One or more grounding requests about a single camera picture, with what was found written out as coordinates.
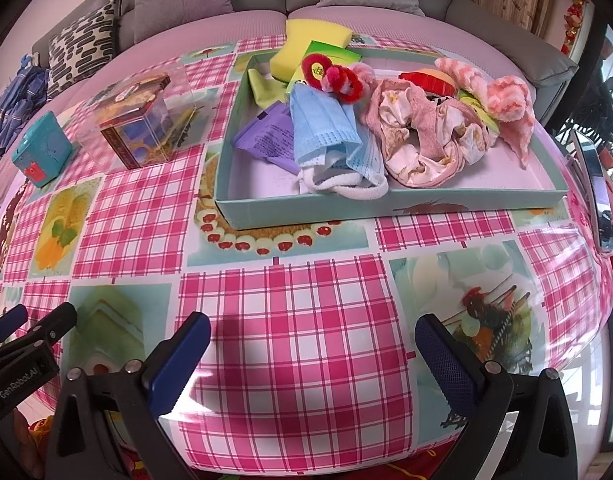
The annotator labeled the small green tissue pack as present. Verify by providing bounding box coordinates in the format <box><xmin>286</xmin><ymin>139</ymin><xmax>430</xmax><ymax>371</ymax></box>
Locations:
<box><xmin>306</xmin><ymin>40</ymin><xmax>363</xmax><ymax>86</ymax></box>

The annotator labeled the pink fluffy sock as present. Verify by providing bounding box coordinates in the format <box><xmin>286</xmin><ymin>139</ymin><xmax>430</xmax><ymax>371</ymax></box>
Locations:
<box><xmin>434</xmin><ymin>57</ymin><xmax>537</xmax><ymax>167</ymax></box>

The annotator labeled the blue plaid cloth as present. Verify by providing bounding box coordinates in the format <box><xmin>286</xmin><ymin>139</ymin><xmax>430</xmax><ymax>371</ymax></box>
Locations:
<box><xmin>0</xmin><ymin>57</ymin><xmax>50</xmax><ymax>162</ymax></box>

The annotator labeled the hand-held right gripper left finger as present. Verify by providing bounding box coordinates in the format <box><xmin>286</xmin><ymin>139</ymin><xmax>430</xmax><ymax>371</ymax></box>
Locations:
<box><xmin>46</xmin><ymin>311</ymin><xmax>212</xmax><ymax>480</ymax></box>

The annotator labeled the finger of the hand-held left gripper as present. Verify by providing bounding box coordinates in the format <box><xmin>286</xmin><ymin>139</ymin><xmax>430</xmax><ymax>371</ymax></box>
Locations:
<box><xmin>0</xmin><ymin>304</ymin><xmax>30</xmax><ymax>347</ymax></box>
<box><xmin>6</xmin><ymin>302</ymin><xmax>78</xmax><ymax>359</ymax></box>

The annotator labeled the teal cardboard tray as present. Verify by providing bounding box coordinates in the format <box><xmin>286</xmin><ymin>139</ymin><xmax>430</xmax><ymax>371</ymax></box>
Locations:
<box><xmin>214</xmin><ymin>45</ymin><xmax>570</xmax><ymax>231</ymax></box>

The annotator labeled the large green tissue pack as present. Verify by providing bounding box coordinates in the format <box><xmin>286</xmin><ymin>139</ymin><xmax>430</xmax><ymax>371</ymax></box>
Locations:
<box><xmin>459</xmin><ymin>90</ymin><xmax>502</xmax><ymax>122</ymax></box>

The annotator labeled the red hanging decoration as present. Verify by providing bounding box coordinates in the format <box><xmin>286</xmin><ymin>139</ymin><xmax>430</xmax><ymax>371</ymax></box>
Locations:
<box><xmin>561</xmin><ymin>0</ymin><xmax>590</xmax><ymax>57</ymax></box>

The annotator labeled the purple packet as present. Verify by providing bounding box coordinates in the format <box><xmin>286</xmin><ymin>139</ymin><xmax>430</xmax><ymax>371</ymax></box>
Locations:
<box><xmin>234</xmin><ymin>105</ymin><xmax>303</xmax><ymax>172</ymax></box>

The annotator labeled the clear plastic box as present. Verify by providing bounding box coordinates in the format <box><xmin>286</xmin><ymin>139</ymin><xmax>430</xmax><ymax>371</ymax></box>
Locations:
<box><xmin>79</xmin><ymin>64</ymin><xmax>208</xmax><ymax>172</ymax></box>

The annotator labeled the orange hair clip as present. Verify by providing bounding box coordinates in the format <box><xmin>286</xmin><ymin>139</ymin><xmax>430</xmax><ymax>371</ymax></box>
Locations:
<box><xmin>399</xmin><ymin>69</ymin><xmax>460</xmax><ymax>99</ymax></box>

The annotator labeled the decorated tin box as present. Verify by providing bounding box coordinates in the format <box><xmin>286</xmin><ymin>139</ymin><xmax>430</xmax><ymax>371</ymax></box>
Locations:
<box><xmin>99</xmin><ymin>74</ymin><xmax>176</xmax><ymax>170</ymax></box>

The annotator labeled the yellow-green cloth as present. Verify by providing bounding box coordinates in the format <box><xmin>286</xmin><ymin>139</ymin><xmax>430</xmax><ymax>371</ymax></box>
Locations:
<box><xmin>247</xmin><ymin>67</ymin><xmax>293</xmax><ymax>109</ymax></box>

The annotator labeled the pink fuzzy scrunchie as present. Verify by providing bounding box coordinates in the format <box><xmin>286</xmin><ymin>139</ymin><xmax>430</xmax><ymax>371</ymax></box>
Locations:
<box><xmin>327</xmin><ymin>62</ymin><xmax>375</xmax><ymax>106</ymax></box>

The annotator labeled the pink satin scrunchie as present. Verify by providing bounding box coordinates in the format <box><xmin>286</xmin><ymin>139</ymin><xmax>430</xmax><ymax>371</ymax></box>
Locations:
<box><xmin>369</xmin><ymin>77</ymin><xmax>490</xmax><ymax>189</ymax></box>

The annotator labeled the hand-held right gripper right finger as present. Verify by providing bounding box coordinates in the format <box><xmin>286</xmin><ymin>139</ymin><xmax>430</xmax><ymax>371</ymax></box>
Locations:
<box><xmin>415</xmin><ymin>314</ymin><xmax>580</xmax><ymax>480</ymax></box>

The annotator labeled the yellow sponge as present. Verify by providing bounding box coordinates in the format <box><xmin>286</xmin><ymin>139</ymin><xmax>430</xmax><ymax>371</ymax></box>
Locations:
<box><xmin>270</xmin><ymin>20</ymin><xmax>355</xmax><ymax>83</ymax></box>

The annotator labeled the teal plastic box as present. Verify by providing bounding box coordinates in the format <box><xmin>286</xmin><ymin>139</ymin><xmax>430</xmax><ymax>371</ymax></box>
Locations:
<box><xmin>12</xmin><ymin>112</ymin><xmax>73</xmax><ymax>188</ymax></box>

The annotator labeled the black patterned pillow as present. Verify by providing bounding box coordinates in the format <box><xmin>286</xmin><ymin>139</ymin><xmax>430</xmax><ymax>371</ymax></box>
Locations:
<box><xmin>47</xmin><ymin>0</ymin><xmax>120</xmax><ymax>98</ymax></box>

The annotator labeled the blue face mask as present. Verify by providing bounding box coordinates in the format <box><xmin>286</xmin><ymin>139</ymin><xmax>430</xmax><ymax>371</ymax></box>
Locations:
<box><xmin>289</xmin><ymin>82</ymin><xmax>390</xmax><ymax>202</ymax></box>

